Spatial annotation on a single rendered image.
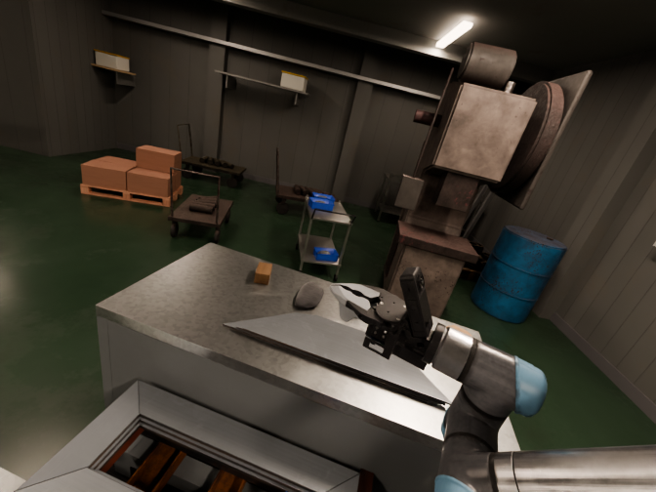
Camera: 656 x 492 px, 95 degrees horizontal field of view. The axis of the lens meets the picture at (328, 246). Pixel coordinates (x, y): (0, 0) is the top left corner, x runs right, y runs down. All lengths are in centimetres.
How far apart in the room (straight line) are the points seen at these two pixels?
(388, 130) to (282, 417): 640
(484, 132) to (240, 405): 268
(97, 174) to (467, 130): 460
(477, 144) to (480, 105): 30
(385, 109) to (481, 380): 661
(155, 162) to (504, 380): 515
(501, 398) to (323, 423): 58
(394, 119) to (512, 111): 417
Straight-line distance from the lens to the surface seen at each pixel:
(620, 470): 48
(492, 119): 302
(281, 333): 103
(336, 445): 107
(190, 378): 112
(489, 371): 54
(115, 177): 520
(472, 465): 51
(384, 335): 56
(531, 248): 394
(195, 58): 762
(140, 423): 115
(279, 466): 104
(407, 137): 705
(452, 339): 54
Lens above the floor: 174
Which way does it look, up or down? 23 degrees down
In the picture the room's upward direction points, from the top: 14 degrees clockwise
